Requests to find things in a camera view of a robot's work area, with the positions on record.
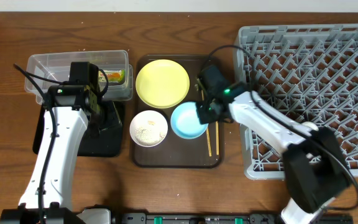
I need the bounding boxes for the light blue bowl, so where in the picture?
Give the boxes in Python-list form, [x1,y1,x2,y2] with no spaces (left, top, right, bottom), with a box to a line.
[170,101,208,139]

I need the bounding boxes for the right wooden chopstick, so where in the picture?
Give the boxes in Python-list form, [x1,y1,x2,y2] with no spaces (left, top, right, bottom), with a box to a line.
[215,121,219,156]

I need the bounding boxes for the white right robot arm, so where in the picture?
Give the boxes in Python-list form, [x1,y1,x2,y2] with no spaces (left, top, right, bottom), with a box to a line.
[196,65,354,223]

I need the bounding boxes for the small white cup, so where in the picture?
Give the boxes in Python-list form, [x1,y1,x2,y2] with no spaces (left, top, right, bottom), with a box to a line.
[302,121,319,131]

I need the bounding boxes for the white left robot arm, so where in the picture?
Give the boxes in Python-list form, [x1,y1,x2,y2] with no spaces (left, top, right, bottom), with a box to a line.
[0,62,121,223]

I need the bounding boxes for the white bowl with rice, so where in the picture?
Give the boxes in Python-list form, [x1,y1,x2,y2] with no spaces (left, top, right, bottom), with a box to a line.
[129,110,168,147]

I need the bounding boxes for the dark brown serving tray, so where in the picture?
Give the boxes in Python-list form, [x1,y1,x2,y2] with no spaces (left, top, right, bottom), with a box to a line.
[131,54,224,169]

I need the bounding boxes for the grey dishwasher rack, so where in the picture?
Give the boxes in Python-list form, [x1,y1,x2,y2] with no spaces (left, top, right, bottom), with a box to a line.
[233,24,358,177]

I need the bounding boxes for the black plastic bin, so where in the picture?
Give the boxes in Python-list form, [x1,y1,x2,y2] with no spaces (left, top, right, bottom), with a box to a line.
[32,96,125,157]

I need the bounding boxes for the clear plastic bin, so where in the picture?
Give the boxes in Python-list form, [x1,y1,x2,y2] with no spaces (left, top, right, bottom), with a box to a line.
[26,50,134,101]

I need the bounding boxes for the green snack wrapper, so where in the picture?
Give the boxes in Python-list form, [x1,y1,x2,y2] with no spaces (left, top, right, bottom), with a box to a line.
[99,70,125,83]

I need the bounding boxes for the yellow plate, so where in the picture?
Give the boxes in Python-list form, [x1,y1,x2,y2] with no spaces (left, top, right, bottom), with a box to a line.
[135,59,190,109]

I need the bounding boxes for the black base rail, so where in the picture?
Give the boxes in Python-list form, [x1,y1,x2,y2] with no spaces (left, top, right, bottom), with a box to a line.
[82,203,354,224]

